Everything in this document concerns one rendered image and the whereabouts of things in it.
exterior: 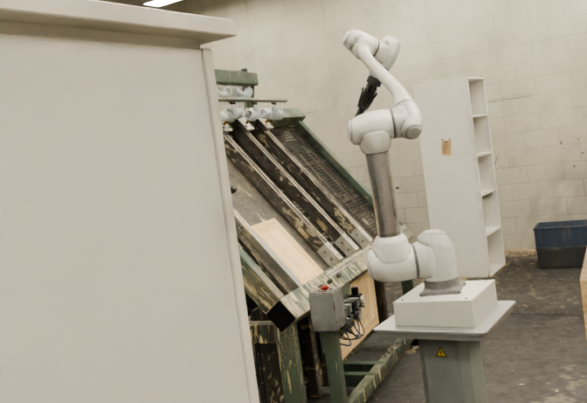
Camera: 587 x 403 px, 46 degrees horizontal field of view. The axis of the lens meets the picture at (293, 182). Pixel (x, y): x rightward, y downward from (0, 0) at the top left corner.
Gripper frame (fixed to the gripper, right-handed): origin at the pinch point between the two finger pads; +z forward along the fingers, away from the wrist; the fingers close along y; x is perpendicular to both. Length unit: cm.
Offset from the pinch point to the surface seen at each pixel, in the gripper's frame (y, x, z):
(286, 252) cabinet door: 6, -2, 80
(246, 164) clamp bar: -11, -61, 55
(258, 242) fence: 28, -6, 77
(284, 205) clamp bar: -20, -31, 66
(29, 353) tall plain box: 266, 135, 16
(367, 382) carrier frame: -61, 44, 140
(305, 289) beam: 19, 24, 86
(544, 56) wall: -493, -98, -122
